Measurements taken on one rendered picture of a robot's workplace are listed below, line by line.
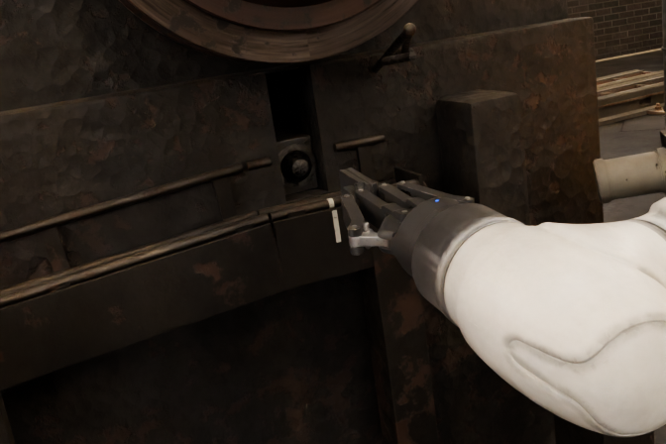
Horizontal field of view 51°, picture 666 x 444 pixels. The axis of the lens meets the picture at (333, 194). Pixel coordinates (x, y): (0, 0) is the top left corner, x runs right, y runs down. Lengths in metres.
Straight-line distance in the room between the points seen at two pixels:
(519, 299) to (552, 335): 0.03
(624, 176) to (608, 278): 0.55
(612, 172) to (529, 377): 0.57
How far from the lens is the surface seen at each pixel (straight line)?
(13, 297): 0.81
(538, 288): 0.43
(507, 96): 0.93
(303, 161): 0.93
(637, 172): 0.97
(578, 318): 0.41
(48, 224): 0.88
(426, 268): 0.53
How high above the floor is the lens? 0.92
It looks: 14 degrees down
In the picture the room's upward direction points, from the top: 8 degrees counter-clockwise
